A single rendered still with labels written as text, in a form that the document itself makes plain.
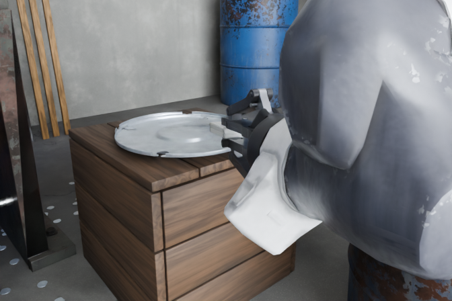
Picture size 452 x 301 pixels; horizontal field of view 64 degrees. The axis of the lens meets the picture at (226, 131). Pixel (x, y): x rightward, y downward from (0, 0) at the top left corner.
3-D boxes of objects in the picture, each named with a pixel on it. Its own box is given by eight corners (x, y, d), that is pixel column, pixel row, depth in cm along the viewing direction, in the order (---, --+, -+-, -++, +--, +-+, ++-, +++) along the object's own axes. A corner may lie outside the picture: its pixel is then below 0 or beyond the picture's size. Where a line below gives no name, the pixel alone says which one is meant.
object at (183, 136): (264, 121, 87) (264, 117, 87) (240, 164, 60) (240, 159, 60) (151, 114, 93) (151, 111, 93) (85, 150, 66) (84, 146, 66)
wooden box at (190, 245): (295, 271, 90) (303, 136, 81) (161, 357, 67) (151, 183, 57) (199, 210, 120) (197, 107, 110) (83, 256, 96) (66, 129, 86)
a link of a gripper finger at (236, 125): (253, 144, 40) (252, 131, 40) (220, 128, 50) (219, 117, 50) (284, 140, 41) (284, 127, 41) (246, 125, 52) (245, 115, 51)
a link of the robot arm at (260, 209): (374, 111, 31) (334, 107, 36) (235, 125, 27) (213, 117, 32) (371, 249, 33) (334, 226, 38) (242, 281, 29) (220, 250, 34)
